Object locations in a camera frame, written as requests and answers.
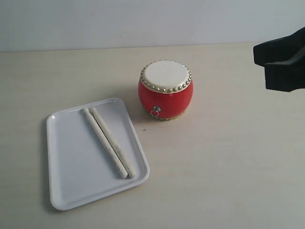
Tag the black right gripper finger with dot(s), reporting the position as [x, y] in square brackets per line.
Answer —
[285, 76]
[280, 49]

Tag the pale wooden drumstick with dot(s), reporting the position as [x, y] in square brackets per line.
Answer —
[112, 140]

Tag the white wooden drumstick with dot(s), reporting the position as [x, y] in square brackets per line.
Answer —
[105, 143]

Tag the small red drum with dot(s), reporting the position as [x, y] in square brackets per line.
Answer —
[165, 89]

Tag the white plastic tray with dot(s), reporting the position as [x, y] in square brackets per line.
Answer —
[80, 170]

